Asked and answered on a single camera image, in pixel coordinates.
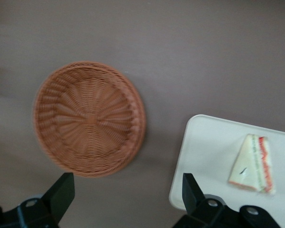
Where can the triangle sandwich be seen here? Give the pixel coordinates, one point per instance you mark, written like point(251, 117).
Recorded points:
point(249, 164)

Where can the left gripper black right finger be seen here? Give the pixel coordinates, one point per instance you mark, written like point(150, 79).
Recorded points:
point(192, 197)

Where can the beige rectangular tray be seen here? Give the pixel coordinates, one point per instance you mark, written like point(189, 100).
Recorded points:
point(209, 147)

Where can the round brown wicker basket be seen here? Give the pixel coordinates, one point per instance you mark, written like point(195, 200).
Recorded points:
point(90, 118)

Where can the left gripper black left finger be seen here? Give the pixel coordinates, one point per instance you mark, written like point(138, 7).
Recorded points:
point(59, 194)

